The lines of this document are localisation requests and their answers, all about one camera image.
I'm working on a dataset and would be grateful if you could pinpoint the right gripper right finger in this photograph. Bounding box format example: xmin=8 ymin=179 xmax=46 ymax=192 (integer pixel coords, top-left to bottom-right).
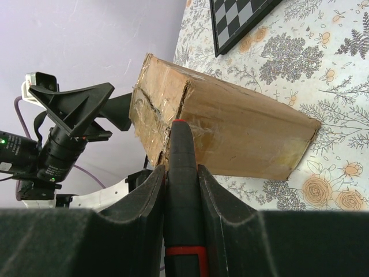
xmin=198 ymin=165 xmax=368 ymax=276

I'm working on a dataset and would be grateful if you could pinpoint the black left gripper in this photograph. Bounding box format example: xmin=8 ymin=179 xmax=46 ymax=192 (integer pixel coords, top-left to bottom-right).
xmin=1 ymin=83 xmax=131 ymax=185

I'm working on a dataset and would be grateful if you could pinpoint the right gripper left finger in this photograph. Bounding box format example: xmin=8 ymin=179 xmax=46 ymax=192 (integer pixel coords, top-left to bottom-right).
xmin=1 ymin=166 xmax=165 ymax=276

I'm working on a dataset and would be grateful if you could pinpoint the red black utility knife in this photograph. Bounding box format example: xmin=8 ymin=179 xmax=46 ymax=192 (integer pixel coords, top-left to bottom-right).
xmin=163 ymin=119 xmax=209 ymax=276

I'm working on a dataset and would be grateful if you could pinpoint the brown taped cardboard box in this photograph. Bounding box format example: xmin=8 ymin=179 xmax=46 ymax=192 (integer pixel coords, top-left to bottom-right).
xmin=129 ymin=54 xmax=321 ymax=180

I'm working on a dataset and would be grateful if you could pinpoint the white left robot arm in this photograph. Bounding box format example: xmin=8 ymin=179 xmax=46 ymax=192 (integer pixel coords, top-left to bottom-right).
xmin=1 ymin=83 xmax=151 ymax=211

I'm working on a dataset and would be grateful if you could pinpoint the black white checkerboard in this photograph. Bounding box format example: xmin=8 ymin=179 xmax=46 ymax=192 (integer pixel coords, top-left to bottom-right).
xmin=209 ymin=0 xmax=281 ymax=57

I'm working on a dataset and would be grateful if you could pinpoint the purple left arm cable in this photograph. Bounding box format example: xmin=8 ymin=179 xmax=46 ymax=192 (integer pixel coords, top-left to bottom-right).
xmin=13 ymin=95 xmax=107 ymax=191

